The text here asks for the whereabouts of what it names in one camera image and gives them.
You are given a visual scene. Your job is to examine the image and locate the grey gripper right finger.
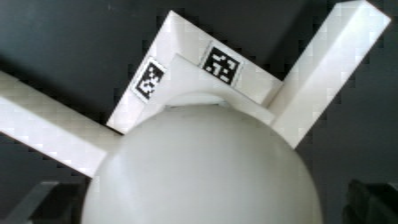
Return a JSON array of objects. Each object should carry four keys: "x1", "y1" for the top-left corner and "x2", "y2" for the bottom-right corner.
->
[{"x1": 343, "y1": 180, "x2": 398, "y2": 224}]

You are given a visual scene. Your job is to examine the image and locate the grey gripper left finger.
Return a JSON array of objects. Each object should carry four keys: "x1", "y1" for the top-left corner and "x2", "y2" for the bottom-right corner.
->
[{"x1": 0, "y1": 181, "x2": 87, "y2": 224}]

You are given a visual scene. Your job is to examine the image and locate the white lamp base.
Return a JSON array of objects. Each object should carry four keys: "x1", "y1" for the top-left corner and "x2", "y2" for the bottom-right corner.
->
[{"x1": 107, "y1": 13, "x2": 281, "y2": 132}]

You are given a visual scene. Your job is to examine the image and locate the white lamp bulb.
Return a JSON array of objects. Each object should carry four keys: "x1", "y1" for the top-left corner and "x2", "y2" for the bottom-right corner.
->
[{"x1": 82, "y1": 93, "x2": 324, "y2": 224}]

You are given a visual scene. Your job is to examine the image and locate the white right fence piece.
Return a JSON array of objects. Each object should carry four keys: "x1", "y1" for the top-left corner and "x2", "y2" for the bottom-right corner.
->
[{"x1": 269, "y1": 0, "x2": 391, "y2": 147}]

